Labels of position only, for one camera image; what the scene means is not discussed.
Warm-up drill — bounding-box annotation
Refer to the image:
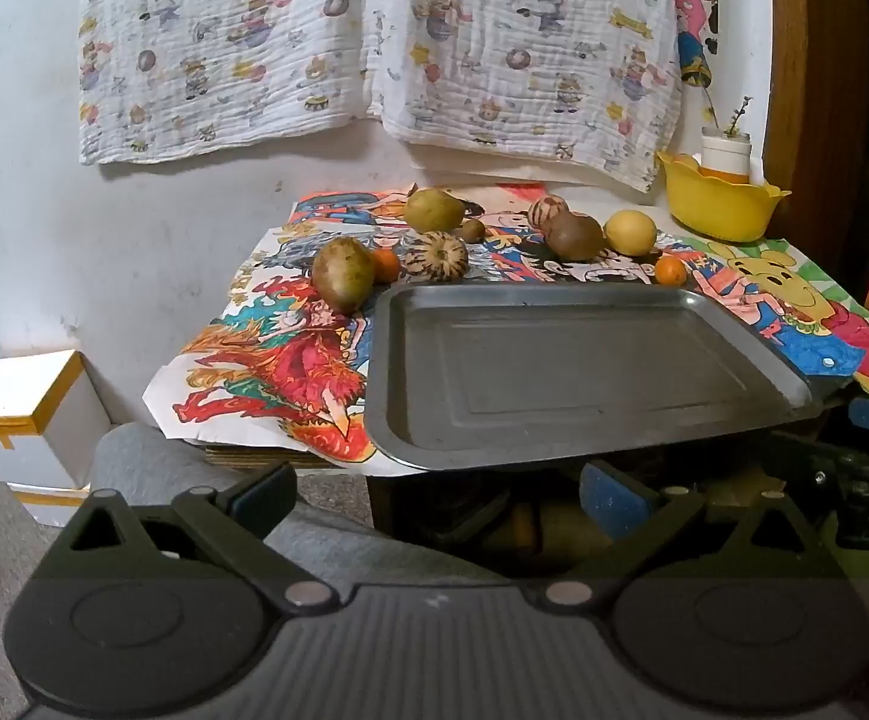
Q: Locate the yellow bear drawing poster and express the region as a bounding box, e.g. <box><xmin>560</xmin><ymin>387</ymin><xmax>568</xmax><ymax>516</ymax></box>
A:
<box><xmin>659</xmin><ymin>232</ymin><xmax>869</xmax><ymax>402</ymax></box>

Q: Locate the yellow lemon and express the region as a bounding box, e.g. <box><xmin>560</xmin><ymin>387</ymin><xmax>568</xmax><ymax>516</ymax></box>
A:
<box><xmin>603</xmin><ymin>210</ymin><xmax>658</xmax><ymax>257</ymax></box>

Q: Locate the wooden door frame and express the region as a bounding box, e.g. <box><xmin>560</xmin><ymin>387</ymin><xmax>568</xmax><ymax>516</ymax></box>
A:
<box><xmin>762</xmin><ymin>0</ymin><xmax>866</xmax><ymax>308</ymax></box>

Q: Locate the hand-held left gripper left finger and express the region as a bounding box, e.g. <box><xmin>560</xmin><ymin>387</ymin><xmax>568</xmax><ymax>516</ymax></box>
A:
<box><xmin>52</xmin><ymin>461</ymin><xmax>339</xmax><ymax>610</ymax></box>

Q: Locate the cartoon pirate drawing poster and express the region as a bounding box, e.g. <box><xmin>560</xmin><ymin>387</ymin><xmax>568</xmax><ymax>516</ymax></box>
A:
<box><xmin>276</xmin><ymin>184</ymin><xmax>705</xmax><ymax>295</ymax></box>

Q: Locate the brown kiwi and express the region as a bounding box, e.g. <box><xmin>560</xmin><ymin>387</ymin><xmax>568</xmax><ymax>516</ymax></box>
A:
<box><xmin>546</xmin><ymin>211</ymin><xmax>605</xmax><ymax>263</ymax></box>

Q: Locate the striped round reddish fruit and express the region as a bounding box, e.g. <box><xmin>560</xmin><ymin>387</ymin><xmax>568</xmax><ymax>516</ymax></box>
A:
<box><xmin>528</xmin><ymin>195</ymin><xmax>570</xmax><ymax>235</ymax></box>

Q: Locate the yellow plastic bowl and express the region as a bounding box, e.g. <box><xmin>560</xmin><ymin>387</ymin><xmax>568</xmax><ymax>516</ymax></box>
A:
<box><xmin>657</xmin><ymin>151</ymin><xmax>793</xmax><ymax>242</ymax></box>

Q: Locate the thin plant twig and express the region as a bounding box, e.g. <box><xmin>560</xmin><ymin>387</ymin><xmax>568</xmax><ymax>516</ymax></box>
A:
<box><xmin>715</xmin><ymin>96</ymin><xmax>754</xmax><ymax>137</ymax></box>

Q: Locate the white box with yellow tape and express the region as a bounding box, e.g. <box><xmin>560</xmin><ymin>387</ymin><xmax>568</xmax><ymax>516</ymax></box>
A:
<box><xmin>0</xmin><ymin>349</ymin><xmax>115</xmax><ymax>530</ymax></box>

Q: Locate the green pear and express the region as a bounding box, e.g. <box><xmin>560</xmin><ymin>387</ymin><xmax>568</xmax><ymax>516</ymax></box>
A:
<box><xmin>404</xmin><ymin>189</ymin><xmax>469</xmax><ymax>233</ymax></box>

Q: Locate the large brown-green mango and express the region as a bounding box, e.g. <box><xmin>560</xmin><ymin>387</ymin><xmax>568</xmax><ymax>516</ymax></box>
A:
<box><xmin>311</xmin><ymin>237</ymin><xmax>376</xmax><ymax>314</ymax></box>

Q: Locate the striped pepino melon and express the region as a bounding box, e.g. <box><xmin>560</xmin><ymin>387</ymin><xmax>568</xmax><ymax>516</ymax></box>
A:
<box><xmin>402</xmin><ymin>232</ymin><xmax>470</xmax><ymax>284</ymax></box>

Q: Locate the white jar with orange band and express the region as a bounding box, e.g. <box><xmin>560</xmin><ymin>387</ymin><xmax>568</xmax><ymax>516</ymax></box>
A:
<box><xmin>700</xmin><ymin>127</ymin><xmax>751</xmax><ymax>185</ymax></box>

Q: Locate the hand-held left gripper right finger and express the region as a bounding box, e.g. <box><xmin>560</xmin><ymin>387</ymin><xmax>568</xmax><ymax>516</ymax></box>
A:
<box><xmin>543</xmin><ymin>460</ymin><xmax>829</xmax><ymax>608</ymax></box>

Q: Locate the metal tray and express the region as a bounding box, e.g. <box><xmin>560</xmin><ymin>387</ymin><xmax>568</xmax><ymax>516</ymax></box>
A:
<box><xmin>363</xmin><ymin>281</ymin><xmax>816</xmax><ymax>472</ymax></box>

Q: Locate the flame woman drawing poster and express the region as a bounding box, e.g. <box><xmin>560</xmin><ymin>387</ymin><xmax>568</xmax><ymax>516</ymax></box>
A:
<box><xmin>142</xmin><ymin>229</ymin><xmax>405</xmax><ymax>477</ymax></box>

